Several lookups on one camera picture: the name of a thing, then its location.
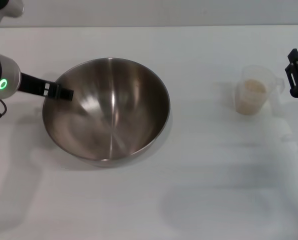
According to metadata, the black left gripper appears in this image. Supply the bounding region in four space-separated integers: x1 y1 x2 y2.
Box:
18 72 74 101

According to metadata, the clear plastic measuring cup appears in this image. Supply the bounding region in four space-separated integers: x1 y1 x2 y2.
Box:
235 64 285 116

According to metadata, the stainless steel mixing bowl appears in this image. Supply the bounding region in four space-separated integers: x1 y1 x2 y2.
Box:
41 57 171 168

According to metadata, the white rice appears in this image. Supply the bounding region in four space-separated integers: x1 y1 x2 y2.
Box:
236 78 268 115

